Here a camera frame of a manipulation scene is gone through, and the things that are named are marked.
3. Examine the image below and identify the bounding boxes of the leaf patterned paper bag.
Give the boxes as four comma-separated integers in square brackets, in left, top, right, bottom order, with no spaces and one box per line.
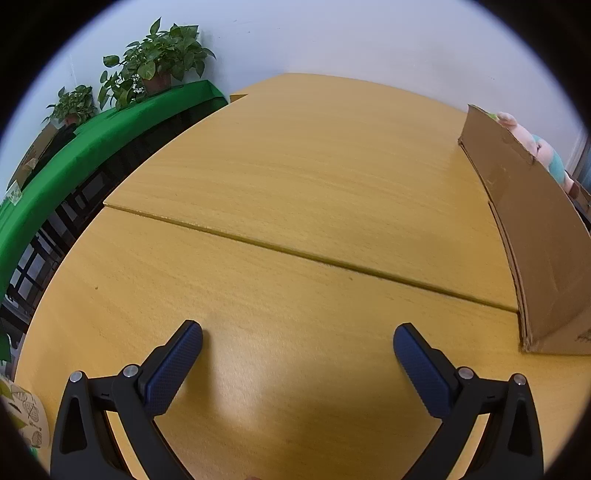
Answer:
[0,376,49,450]

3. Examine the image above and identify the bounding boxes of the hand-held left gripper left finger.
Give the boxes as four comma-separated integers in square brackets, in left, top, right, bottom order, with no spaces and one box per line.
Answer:
[50,319,204,480]

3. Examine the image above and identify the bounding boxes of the wooden desktop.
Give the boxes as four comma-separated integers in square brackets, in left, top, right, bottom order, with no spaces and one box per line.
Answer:
[14,73,591,480]

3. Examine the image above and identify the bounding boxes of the large potted green plant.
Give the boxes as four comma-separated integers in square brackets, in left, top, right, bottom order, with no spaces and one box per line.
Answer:
[98,17,217,110]

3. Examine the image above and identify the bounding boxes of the small potted green plant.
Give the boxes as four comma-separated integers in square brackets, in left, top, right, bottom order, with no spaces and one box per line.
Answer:
[44,85,99,127]

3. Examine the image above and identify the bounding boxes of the small cardboard box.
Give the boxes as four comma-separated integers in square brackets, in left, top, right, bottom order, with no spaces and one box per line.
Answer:
[7,124,58,190]

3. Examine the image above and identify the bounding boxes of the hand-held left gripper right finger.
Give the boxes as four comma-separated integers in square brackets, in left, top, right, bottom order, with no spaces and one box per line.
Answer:
[392,323,543,480]

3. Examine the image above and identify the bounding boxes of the black chair frames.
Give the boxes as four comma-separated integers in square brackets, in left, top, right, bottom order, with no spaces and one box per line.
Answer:
[0,152,121,333]

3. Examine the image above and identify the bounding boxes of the pink pig plush toy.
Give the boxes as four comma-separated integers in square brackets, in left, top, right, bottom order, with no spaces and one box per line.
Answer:
[496,111,575,192]

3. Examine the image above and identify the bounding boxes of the brown cardboard box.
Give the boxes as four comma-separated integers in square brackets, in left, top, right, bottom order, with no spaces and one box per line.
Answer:
[458,104,591,356]

